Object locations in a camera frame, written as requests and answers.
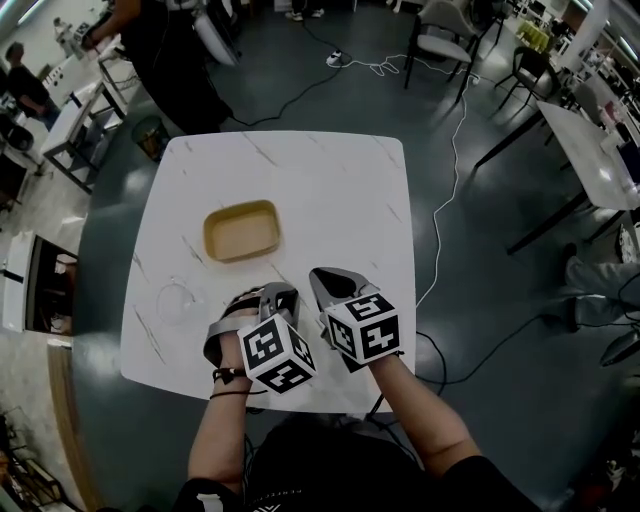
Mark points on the person's left hand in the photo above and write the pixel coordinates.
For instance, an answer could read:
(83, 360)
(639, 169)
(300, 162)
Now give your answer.
(231, 350)

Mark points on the dark chair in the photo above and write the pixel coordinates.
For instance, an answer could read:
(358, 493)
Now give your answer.
(532, 70)

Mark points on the person's right forearm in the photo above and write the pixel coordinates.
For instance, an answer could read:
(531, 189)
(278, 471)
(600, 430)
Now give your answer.
(415, 400)

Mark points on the grey padded chair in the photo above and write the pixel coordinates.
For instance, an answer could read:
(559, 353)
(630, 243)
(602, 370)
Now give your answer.
(445, 47)

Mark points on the tan rectangular tray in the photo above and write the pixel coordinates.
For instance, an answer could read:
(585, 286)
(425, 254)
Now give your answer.
(245, 237)

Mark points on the dark oval seat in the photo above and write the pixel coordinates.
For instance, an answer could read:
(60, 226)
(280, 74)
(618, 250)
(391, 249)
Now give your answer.
(620, 350)

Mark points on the yellow-green boxes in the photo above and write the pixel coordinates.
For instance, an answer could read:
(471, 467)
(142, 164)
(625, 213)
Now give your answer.
(532, 35)

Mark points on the white marble table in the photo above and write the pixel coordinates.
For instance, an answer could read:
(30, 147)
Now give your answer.
(320, 190)

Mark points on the long white table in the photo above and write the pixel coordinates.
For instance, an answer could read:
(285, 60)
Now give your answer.
(70, 120)

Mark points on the person's left forearm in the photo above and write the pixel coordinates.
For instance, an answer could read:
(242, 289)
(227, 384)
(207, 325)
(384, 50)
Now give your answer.
(220, 430)

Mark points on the person's black shirt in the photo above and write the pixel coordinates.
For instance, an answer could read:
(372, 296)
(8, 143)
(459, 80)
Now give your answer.
(325, 470)

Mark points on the white table with slender legs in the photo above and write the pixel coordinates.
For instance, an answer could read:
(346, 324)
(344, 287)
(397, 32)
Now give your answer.
(580, 150)

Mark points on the white cabinet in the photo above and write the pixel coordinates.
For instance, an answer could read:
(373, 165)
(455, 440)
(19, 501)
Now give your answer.
(17, 280)

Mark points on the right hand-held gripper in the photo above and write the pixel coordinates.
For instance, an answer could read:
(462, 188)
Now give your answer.
(365, 330)

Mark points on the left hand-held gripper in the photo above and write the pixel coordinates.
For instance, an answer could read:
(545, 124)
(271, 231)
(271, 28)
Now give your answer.
(265, 350)

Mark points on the small white work table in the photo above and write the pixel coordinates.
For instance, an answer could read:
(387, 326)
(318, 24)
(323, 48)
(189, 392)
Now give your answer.
(117, 70)

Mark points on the wooden plank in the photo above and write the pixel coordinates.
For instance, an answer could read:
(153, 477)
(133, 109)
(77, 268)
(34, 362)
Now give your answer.
(62, 400)

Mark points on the dark open cabinet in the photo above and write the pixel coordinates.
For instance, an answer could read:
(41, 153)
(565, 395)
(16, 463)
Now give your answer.
(45, 290)

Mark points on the mesh waste bin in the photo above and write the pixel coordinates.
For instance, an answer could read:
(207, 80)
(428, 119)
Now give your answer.
(150, 137)

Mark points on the white power strip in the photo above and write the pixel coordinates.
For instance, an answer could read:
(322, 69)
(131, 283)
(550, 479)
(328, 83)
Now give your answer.
(335, 58)

